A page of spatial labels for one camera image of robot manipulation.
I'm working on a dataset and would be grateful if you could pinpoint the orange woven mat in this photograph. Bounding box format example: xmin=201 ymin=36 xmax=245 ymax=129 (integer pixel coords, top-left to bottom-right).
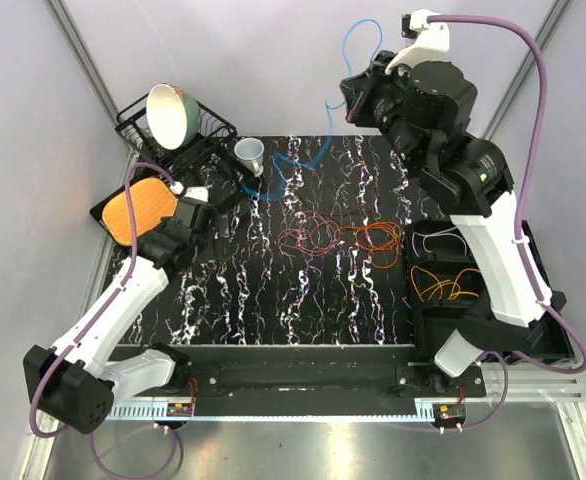
xmin=101 ymin=178 xmax=181 ymax=247

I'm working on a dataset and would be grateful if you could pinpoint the light blue cup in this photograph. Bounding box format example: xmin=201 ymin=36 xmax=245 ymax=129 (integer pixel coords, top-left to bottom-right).
xmin=234 ymin=137 xmax=264 ymax=177

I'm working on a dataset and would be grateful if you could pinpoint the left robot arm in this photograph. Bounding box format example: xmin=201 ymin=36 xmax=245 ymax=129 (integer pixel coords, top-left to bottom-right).
xmin=23 ymin=187 xmax=217 ymax=434

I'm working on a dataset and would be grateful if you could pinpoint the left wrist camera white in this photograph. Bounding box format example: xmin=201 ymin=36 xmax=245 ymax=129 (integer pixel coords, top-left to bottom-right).
xmin=169 ymin=182 xmax=209 ymax=203

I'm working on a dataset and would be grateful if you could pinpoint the cream and green bowl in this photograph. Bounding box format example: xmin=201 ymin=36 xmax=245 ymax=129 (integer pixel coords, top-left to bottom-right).
xmin=146 ymin=84 xmax=201 ymax=150

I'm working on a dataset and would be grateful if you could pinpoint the yellow cable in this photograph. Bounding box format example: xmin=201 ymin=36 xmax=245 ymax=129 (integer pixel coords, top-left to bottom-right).
xmin=409 ymin=264 xmax=483 ymax=304

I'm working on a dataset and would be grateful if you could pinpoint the black compartment organizer tray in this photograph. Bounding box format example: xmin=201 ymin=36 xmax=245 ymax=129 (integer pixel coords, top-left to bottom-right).
xmin=404 ymin=220 xmax=576 ymax=365

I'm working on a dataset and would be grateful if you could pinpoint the black flat tray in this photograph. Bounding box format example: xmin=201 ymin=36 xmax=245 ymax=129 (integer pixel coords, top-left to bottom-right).
xmin=89 ymin=172 xmax=184 ymax=264

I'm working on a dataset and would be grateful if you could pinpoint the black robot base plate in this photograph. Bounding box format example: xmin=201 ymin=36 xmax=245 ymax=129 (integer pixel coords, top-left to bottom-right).
xmin=134 ymin=345 xmax=486 ymax=422

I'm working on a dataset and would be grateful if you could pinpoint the white cable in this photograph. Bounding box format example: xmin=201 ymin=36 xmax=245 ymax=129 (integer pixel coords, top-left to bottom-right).
xmin=411 ymin=225 xmax=462 ymax=256

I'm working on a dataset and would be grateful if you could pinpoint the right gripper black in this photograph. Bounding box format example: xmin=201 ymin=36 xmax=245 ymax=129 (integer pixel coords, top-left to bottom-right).
xmin=338 ymin=51 xmax=420 ymax=169

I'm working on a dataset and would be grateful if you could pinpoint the black wire dish rack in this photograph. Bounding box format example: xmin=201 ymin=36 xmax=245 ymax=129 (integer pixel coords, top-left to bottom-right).
xmin=115 ymin=96 xmax=260 ymax=214

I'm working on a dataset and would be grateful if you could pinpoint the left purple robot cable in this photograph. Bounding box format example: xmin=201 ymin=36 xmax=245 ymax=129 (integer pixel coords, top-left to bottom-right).
xmin=28 ymin=162 xmax=184 ymax=477

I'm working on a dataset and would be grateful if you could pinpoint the blue cable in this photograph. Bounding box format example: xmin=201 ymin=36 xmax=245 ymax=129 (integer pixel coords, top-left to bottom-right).
xmin=242 ymin=18 xmax=385 ymax=202

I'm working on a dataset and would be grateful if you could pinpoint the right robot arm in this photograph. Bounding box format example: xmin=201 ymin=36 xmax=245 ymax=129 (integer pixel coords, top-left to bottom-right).
xmin=339 ymin=51 xmax=554 ymax=397

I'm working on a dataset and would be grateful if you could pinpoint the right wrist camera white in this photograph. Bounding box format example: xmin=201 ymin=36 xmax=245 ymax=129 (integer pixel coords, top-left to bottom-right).
xmin=385 ymin=9 xmax=451 ymax=75

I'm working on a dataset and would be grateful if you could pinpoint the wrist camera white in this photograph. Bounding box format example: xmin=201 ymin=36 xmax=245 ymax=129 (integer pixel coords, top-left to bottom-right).
xmin=385 ymin=9 xmax=451 ymax=75
xmin=169 ymin=182 xmax=209 ymax=203

